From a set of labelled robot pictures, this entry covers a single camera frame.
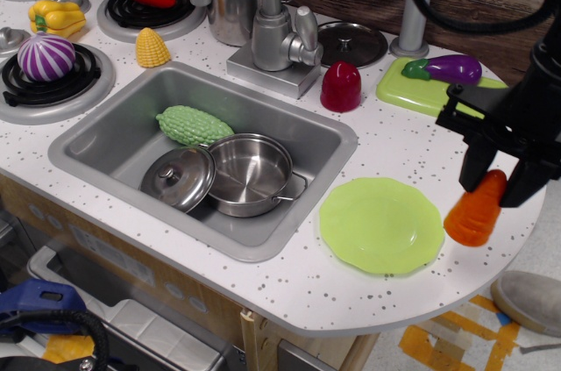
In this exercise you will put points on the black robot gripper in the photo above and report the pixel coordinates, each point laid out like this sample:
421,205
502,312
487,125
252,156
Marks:
523,121

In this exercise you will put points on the orange toy carrot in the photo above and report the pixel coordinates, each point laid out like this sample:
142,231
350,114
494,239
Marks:
472,219

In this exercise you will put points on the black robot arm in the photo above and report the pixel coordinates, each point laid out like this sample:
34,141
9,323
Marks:
545,68

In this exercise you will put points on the light green plastic plate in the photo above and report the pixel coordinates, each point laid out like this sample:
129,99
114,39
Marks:
381,226

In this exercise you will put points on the purple toy eggplant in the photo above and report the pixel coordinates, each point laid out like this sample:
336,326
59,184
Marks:
456,68

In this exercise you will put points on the green plastic cutting board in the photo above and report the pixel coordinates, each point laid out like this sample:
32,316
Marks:
426,97

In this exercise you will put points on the grey shoe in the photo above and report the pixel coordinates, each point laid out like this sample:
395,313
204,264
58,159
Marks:
531,300

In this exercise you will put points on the grey vertical support pole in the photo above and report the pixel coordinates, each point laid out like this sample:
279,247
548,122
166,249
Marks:
410,42

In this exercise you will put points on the dark red toy pepper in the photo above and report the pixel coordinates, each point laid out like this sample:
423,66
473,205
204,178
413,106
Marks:
341,88

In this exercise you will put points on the steel flat pot lid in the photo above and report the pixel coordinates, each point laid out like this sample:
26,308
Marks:
353,43

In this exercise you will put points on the silver toy faucet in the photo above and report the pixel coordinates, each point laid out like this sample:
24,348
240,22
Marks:
284,54

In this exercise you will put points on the steel saucepan in sink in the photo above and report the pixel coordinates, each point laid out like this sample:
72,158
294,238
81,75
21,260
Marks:
254,173

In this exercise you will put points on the green toy bitter gourd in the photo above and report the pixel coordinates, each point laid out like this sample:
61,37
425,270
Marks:
190,126

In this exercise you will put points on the steel domed lid in sink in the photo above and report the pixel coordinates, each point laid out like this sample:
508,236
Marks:
180,178

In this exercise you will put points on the yellow toy corn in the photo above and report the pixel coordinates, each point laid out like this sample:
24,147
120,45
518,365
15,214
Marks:
151,50

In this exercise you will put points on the wooden toy kitchen cabinet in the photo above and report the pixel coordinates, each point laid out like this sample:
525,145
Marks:
109,266

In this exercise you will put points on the grey toy sink basin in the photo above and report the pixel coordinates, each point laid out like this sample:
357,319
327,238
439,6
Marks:
120,149

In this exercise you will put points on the middle stove burner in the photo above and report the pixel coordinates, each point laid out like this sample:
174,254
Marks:
124,19

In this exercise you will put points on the front left stove burner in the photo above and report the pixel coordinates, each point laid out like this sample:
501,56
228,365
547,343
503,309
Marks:
28,102

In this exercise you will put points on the yellow toy bell pepper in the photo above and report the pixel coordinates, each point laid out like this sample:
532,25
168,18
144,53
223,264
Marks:
58,18

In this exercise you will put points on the purple striped toy onion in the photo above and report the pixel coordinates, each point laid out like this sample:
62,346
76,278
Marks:
46,57

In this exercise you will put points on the blue clamp handle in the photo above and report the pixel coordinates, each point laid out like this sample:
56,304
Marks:
36,294

